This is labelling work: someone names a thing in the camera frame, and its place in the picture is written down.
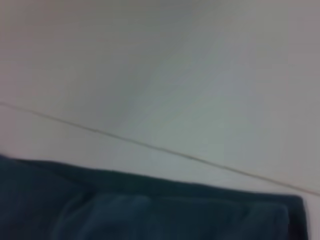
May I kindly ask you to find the teal blue shirt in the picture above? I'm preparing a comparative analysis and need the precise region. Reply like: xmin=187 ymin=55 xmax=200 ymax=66
xmin=0 ymin=153 xmax=310 ymax=240

